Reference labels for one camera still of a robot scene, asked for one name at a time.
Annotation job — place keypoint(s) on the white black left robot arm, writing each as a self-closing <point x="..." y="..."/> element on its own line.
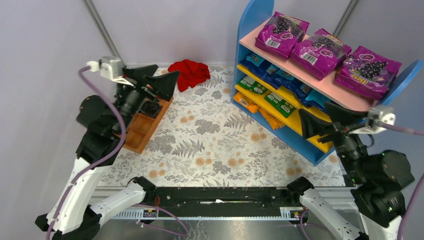
<point x="73" y="217"/>

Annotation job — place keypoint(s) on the purple grape candy bag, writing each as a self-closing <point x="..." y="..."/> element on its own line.
<point x="320" y="54"/>
<point x="367" y="73"/>
<point x="281" y="34"/>

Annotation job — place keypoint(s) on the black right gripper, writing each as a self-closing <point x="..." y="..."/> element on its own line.
<point x="333" y="127"/>

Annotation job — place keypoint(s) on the blue candy bag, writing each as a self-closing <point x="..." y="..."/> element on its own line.
<point x="258" y="66"/>
<point x="316" y="99"/>
<point x="300" y="89"/>

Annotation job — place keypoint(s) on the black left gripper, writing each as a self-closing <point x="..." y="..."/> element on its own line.
<point x="139" y="88"/>

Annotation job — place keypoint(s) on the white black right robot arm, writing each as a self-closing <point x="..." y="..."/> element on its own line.
<point x="380" y="178"/>

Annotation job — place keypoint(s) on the floral table mat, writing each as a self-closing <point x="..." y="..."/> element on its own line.
<point x="204" y="140"/>

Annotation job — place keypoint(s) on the blue candy bag on shelf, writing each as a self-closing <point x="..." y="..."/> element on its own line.
<point x="258" y="66"/>

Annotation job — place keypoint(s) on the orange wooden divided tray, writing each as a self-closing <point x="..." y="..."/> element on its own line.
<point x="141" y="128"/>

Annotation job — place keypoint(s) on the red cloth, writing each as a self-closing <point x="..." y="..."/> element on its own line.
<point x="191" y="74"/>

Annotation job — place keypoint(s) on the purple grape candy bag middle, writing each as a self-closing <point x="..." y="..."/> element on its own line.
<point x="320" y="54"/>

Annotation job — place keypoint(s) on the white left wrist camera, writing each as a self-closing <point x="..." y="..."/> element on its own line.
<point x="111" y="68"/>

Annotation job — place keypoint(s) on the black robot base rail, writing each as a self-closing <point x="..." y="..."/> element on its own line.
<point x="221" y="202"/>

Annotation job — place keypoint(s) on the green white Fox's candy bag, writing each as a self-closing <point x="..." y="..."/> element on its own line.
<point x="277" y="105"/>

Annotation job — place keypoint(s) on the blue yellow pink shelf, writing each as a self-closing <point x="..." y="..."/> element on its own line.
<point x="254" y="16"/>

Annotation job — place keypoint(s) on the purple grape candy bag left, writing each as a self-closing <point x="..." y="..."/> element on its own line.
<point x="281" y="34"/>

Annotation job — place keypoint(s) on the black round object in tray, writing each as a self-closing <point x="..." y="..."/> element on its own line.
<point x="150" y="109"/>

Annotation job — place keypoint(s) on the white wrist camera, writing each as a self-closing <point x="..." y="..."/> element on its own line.
<point x="377" y="120"/>
<point x="111" y="68"/>

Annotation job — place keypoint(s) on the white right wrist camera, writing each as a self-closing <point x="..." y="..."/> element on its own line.
<point x="377" y="120"/>

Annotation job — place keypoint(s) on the orange mango candy bag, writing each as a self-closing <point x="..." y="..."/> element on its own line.
<point x="246" y="102"/>
<point x="271" y="120"/>

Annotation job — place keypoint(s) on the purple grape candy bag right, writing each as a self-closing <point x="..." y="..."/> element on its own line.
<point x="367" y="73"/>

